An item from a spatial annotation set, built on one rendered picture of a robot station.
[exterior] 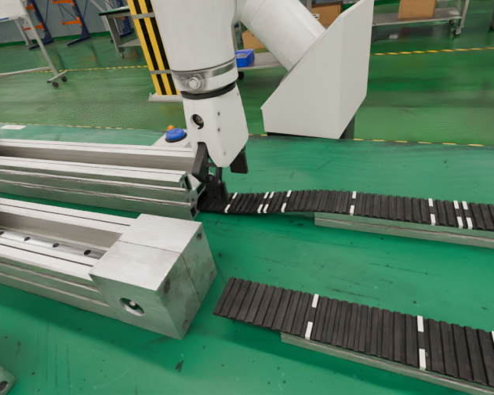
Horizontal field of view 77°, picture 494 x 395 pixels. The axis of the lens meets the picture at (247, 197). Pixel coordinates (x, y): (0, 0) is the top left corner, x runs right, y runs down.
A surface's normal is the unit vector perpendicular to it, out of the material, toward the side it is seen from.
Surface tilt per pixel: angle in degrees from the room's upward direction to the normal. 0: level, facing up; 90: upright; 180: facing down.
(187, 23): 90
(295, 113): 90
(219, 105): 85
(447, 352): 0
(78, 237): 90
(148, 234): 0
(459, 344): 0
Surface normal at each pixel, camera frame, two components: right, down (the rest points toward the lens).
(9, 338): -0.14, -0.79
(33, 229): -0.34, 0.61
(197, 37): 0.18, 0.57
